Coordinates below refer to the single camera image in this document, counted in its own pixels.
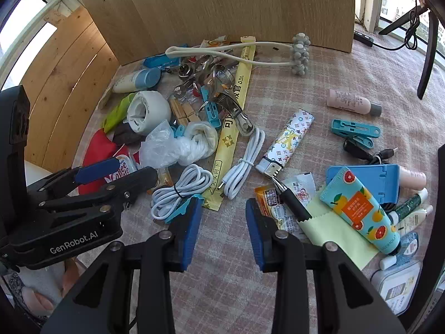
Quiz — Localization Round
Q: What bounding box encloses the white round device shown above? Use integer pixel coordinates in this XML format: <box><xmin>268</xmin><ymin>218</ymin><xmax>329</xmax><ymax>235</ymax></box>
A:
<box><xmin>126</xmin><ymin>90</ymin><xmax>172</xmax><ymax>134</ymax></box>

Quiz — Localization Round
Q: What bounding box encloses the red pouch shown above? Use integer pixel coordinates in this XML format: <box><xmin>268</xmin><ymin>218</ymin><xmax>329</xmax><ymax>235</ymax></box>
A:
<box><xmin>78</xmin><ymin>129</ymin><xmax>141</xmax><ymax>195</ymax></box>

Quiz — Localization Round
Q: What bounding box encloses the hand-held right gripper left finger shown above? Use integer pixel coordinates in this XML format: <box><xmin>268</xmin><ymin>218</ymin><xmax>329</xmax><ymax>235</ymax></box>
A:
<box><xmin>40</xmin><ymin>197</ymin><xmax>204</xmax><ymax>334</ymax></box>

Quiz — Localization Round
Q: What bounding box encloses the eye drop blister pack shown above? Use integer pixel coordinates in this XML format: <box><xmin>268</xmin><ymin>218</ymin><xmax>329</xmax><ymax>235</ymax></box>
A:
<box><xmin>379</xmin><ymin>231</ymin><xmax>421</xmax><ymax>270</ymax></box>

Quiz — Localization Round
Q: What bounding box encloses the clear plastic box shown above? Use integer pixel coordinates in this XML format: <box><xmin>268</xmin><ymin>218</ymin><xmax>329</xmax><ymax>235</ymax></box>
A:
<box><xmin>370</xmin><ymin>261</ymin><xmax>423</xmax><ymax>315</ymax></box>

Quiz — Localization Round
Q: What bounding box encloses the black coiled cable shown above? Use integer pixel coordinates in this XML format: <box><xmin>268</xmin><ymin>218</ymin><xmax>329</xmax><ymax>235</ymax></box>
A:
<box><xmin>342</xmin><ymin>137</ymin><xmax>399</xmax><ymax>168</ymax></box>

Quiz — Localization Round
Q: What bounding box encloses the white patterned lighter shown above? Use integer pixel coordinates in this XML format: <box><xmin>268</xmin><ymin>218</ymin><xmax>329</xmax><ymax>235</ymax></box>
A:
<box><xmin>255</xmin><ymin>109</ymin><xmax>315</xmax><ymax>179</ymax></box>

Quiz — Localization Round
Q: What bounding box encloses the pink bottle grey cap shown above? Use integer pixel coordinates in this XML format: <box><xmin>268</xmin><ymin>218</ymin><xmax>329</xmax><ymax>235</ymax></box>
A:
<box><xmin>326</xmin><ymin>89</ymin><xmax>383</xmax><ymax>117</ymax></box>

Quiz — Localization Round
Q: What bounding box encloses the white plastic bag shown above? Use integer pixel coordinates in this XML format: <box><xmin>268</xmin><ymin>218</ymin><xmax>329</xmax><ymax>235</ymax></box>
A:
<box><xmin>177</xmin><ymin>122</ymin><xmax>219</xmax><ymax>165</ymax></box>

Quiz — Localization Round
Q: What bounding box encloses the green glitter tube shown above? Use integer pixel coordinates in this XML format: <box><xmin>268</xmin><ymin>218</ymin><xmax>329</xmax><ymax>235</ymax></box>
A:
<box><xmin>387</xmin><ymin>188</ymin><xmax>429</xmax><ymax>225</ymax></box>

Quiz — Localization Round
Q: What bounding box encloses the white cable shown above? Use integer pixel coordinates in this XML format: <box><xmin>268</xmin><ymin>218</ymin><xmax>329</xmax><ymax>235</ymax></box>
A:
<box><xmin>150</xmin><ymin>163</ymin><xmax>213</xmax><ymax>221</ymax></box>
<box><xmin>217</xmin><ymin>127</ymin><xmax>265</xmax><ymax>200</ymax></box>

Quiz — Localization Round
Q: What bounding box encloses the blue phone stand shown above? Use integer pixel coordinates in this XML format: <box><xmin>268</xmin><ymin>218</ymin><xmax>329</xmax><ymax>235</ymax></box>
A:
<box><xmin>325</xmin><ymin>164</ymin><xmax>400</xmax><ymax>213</ymax></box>

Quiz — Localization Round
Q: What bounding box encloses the orange-print hand cream tube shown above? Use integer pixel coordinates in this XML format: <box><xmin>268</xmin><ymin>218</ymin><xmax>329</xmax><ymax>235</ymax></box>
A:
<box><xmin>319</xmin><ymin>168</ymin><xmax>400</xmax><ymax>255</ymax></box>

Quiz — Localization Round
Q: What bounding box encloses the person's left hand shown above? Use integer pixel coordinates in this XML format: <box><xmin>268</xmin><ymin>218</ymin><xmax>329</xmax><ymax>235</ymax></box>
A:
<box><xmin>21</xmin><ymin>256</ymin><xmax>88</xmax><ymax>317</ymax></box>

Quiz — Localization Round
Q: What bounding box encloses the black pouch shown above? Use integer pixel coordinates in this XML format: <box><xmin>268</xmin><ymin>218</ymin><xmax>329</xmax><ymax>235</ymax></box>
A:
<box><xmin>112</xmin><ymin>120</ymin><xmax>147</xmax><ymax>146</ymax></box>

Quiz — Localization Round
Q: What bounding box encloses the blue packet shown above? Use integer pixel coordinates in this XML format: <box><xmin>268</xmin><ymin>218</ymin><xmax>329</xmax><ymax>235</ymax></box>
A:
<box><xmin>143</xmin><ymin>54</ymin><xmax>190</xmax><ymax>70</ymax></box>

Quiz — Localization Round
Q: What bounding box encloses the metal nail clipper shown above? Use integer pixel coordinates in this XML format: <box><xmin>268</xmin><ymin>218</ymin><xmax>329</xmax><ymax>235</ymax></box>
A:
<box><xmin>222</xmin><ymin>92</ymin><xmax>257</xmax><ymax>137</ymax></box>

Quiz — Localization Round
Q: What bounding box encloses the small orange white sachet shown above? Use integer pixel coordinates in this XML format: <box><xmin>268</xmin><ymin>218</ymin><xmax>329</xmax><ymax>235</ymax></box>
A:
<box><xmin>200</xmin><ymin>35</ymin><xmax>231</xmax><ymax>48</ymax></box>

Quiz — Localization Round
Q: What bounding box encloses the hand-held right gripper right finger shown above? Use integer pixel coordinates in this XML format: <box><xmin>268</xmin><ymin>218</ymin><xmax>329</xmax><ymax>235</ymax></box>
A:
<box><xmin>245</xmin><ymin>198</ymin><xmax>407</xmax><ymax>334</ymax></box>

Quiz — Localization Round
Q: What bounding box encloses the black pen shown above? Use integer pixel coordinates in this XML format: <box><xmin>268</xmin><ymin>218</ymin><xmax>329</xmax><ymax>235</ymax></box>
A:
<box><xmin>270</xmin><ymin>177</ymin><xmax>312</xmax><ymax>221</ymax></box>

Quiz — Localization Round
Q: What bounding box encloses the light green cloth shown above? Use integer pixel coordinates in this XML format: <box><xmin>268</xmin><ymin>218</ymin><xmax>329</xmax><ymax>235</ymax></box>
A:
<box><xmin>297</xmin><ymin>197</ymin><xmax>379</xmax><ymax>271</ymax></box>

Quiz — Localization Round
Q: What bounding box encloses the pink tube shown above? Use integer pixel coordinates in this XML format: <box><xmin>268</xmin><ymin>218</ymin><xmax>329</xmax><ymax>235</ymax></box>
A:
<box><xmin>399</xmin><ymin>166</ymin><xmax>427</xmax><ymax>190</ymax></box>

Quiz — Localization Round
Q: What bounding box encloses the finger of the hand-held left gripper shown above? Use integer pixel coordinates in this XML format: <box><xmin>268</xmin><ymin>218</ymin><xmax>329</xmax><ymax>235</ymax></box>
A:
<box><xmin>26</xmin><ymin>158</ymin><xmax>121</xmax><ymax>200</ymax></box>
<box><xmin>36</xmin><ymin>166</ymin><xmax>159</xmax><ymax>220</ymax></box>

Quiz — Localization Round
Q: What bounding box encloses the wooden clothespin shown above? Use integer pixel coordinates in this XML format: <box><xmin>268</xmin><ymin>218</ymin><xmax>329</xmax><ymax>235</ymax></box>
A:
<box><xmin>181</xmin><ymin>102</ymin><xmax>203</xmax><ymax>124</ymax></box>
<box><xmin>168</xmin><ymin>97</ymin><xmax>190</xmax><ymax>127</ymax></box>

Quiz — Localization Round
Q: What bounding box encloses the black tripod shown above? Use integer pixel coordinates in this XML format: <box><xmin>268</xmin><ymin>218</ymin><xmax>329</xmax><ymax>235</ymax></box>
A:
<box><xmin>378</xmin><ymin>5</ymin><xmax>439</xmax><ymax>100</ymax></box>

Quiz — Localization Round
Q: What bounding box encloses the bunch of metal keyrings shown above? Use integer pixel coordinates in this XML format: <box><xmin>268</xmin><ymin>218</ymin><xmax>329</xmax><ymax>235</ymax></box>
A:
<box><xmin>172</xmin><ymin>54</ymin><xmax>244</xmax><ymax>107</ymax></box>

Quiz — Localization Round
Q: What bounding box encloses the teal clothespin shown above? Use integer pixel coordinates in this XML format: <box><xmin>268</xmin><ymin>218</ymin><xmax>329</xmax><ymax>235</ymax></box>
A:
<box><xmin>330</xmin><ymin>118</ymin><xmax>382</xmax><ymax>148</ymax></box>
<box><xmin>164</xmin><ymin>197</ymin><xmax>195</xmax><ymax>225</ymax></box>

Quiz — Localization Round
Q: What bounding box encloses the long yellow chopstick packet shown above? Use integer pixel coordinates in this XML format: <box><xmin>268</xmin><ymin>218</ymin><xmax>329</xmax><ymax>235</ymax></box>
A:
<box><xmin>202</xmin><ymin>36</ymin><xmax>257</xmax><ymax>212</ymax></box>

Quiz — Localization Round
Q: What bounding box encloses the pink plaid blanket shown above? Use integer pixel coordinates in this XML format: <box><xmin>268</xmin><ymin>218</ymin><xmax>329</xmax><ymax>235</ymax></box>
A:
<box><xmin>75</xmin><ymin>43</ymin><xmax>445</xmax><ymax>334</ymax></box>

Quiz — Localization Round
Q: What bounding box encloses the white grey-ball massage roller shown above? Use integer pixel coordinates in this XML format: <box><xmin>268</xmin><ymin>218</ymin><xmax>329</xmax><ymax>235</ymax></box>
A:
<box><xmin>165</xmin><ymin>33</ymin><xmax>311</xmax><ymax>76</ymax></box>

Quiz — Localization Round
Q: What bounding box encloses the black power strip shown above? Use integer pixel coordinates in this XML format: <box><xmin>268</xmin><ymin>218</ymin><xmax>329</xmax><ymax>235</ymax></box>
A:
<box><xmin>353</xmin><ymin>31</ymin><xmax>374</xmax><ymax>47</ymax></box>

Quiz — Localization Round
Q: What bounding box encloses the wooden cabinet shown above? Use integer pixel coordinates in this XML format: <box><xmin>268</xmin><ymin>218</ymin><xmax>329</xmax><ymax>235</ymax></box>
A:
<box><xmin>24</xmin><ymin>0</ymin><xmax>356</xmax><ymax>176</ymax></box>

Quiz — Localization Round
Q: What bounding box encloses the white tube blue cap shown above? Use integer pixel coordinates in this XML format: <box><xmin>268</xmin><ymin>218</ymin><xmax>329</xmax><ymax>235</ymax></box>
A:
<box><xmin>112</xmin><ymin>68</ymin><xmax>162</xmax><ymax>93</ymax></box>

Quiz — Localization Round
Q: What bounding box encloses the black ring light cable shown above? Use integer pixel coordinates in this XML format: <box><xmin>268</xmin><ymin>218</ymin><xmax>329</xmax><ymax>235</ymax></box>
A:
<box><xmin>369</xmin><ymin>3</ymin><xmax>423</xmax><ymax>52</ymax></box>

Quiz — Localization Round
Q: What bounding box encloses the clear plastic bag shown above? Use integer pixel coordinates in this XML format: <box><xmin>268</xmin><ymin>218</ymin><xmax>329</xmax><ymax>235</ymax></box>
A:
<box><xmin>139</xmin><ymin>120</ymin><xmax>185</xmax><ymax>169</ymax></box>

